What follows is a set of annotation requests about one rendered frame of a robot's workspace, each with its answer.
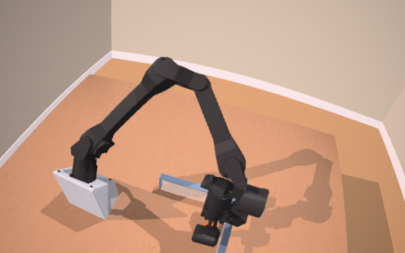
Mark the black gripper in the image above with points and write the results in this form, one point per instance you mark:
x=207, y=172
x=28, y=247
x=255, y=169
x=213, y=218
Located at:
x=208, y=235

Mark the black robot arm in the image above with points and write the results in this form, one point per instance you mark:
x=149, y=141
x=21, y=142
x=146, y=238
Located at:
x=161, y=75

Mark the clear blue l-shaped low wall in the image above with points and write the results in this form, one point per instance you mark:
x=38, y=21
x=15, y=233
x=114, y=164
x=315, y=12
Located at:
x=226, y=234

